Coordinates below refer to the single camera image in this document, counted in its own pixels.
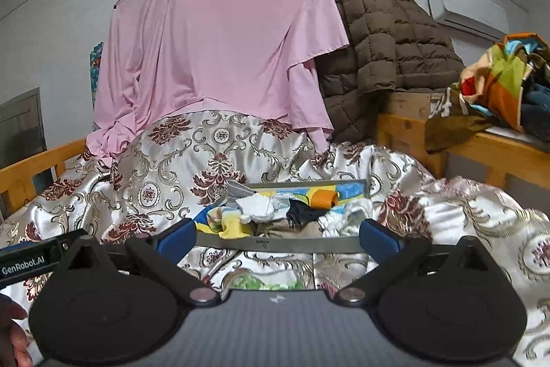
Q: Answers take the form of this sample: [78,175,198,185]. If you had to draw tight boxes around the white grey cloth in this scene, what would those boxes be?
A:
[225,181,295,224]

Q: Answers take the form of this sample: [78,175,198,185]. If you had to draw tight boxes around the dark navy sock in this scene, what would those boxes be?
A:
[286,199,326,227]

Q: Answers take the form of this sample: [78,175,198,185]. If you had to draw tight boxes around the person's left hand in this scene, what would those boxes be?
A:
[1,294,33,367]

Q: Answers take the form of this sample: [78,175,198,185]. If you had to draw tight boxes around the grey door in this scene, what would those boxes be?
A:
[0,87,47,169]

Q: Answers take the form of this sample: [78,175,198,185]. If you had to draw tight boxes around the yellow blue colourful cloth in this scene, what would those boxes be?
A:
[195,182,369,240]

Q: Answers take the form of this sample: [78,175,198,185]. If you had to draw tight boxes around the white crumpled cloth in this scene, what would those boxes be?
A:
[318,198,373,238]

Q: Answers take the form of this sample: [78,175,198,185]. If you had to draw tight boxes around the floral satin bedspread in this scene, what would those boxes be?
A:
[1,112,549,366]

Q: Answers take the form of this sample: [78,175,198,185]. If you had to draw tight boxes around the beige sock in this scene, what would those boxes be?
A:
[255,218,322,238]

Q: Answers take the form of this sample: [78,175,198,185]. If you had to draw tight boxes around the grey metal tray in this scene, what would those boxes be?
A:
[193,179,369,253]

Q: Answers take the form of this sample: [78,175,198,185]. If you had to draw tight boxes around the dark olive printed cloth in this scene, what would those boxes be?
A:
[424,87,498,154]

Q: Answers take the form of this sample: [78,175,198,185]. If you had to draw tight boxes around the cardboard box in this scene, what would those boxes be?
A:
[383,92,445,120]

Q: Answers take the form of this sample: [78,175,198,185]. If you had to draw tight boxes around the colourful patchwork blanket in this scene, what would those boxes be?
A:
[459,33,549,142]

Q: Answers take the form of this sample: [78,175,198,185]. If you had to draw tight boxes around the brown quilted jacket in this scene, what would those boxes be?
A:
[315,0,464,142]

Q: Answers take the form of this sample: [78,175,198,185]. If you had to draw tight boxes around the white air conditioner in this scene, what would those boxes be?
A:
[428,0,509,41]

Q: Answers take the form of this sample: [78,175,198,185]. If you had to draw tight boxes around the pink sheet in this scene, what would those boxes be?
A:
[87,0,349,160]

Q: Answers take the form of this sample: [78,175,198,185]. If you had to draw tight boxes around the colourful poster left wall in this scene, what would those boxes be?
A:
[89,42,103,107]

